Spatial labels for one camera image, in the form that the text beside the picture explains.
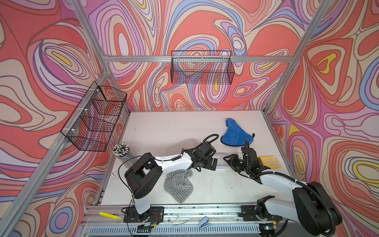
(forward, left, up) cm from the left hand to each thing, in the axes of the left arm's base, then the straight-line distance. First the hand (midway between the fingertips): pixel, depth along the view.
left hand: (212, 164), depth 86 cm
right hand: (+1, -8, -1) cm, 8 cm away
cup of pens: (+1, +49, +13) cm, 51 cm away
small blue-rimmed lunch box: (0, -5, +1) cm, 5 cm away
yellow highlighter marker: (-25, +54, -5) cm, 60 cm away
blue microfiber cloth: (+22, -18, -1) cm, 28 cm away
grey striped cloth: (-12, +20, 0) cm, 23 cm away
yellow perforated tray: (+4, -37, -3) cm, 38 cm away
